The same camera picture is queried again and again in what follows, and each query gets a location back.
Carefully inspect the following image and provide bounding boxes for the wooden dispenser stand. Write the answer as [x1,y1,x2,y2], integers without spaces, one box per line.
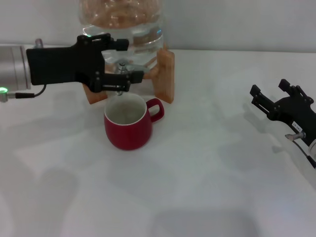
[82,43,175,105]

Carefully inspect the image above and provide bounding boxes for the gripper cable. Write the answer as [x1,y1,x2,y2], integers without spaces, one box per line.
[285,132,316,170]
[0,85,47,103]

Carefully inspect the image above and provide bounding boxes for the chrome faucet tap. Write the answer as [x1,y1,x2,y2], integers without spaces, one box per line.
[115,60,150,96]

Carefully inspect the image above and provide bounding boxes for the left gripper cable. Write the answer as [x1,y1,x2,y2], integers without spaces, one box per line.
[0,85,47,103]

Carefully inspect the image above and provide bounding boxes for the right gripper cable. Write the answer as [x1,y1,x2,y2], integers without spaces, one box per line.
[285,132,316,170]

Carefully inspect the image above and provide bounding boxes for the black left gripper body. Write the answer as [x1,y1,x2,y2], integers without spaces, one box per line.
[26,36,107,93]

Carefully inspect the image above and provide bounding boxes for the red ceramic cup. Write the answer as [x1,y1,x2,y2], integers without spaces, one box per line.
[103,93,165,151]

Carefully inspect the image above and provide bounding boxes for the clear glass water dispenser jar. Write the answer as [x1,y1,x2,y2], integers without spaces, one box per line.
[78,0,165,71]

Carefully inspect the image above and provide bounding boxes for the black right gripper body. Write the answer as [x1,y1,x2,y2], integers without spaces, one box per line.
[268,96,316,151]

